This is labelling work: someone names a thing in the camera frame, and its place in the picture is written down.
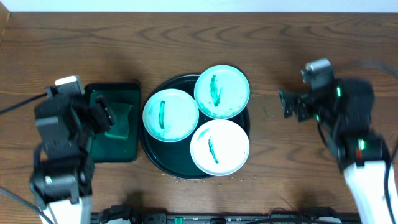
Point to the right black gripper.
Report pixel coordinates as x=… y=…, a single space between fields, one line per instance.
x=303 y=99

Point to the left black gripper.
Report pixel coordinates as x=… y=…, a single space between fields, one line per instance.
x=104 y=111

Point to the green scrubbing sponge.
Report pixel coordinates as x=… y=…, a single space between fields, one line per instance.
x=120 y=130

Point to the pale green plate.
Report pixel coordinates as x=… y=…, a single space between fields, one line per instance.
x=221 y=92
x=170 y=115

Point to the white plate green smear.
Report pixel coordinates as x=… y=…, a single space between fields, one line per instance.
x=219 y=147

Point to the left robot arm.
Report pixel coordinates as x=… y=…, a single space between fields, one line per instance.
x=63 y=167

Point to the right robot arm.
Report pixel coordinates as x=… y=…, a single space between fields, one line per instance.
x=343 y=110

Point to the rectangular dark green tray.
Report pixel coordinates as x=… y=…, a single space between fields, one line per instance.
x=107 y=150

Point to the round dark green tray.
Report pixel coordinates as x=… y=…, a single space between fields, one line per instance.
x=174 y=157

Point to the pale green plate top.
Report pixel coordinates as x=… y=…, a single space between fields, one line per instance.
x=221 y=92

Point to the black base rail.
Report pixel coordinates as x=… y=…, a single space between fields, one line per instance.
x=125 y=214

